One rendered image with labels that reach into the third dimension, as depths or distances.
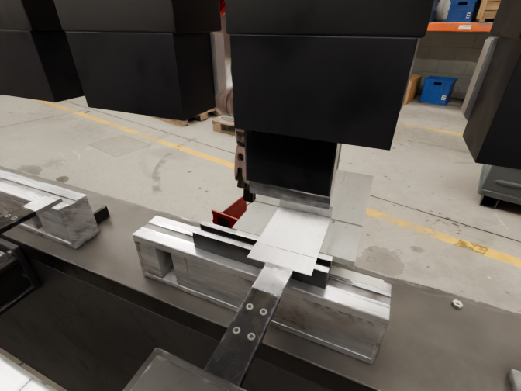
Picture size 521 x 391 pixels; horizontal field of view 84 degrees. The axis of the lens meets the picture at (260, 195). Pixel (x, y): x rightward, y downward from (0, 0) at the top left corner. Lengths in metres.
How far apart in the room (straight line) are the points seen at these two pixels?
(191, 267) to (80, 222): 0.29
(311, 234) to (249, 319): 0.16
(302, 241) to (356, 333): 0.13
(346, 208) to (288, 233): 0.12
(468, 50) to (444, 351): 6.36
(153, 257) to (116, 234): 0.19
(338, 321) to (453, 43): 6.46
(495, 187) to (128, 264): 2.63
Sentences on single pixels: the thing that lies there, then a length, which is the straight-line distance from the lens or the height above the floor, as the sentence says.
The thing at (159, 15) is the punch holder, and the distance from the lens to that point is 0.31.
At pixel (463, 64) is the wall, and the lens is 6.72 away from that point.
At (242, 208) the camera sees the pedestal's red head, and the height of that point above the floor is 0.77.
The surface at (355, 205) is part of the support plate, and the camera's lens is 0.51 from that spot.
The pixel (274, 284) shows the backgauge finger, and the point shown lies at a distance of 0.35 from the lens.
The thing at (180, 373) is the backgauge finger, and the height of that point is 1.03.
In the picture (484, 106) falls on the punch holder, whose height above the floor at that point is 1.21.
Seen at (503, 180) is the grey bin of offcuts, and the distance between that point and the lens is 2.80.
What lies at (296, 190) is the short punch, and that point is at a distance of 0.32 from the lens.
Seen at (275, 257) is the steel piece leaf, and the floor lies 1.00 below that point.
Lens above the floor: 1.26
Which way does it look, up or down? 31 degrees down
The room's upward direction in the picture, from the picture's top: straight up
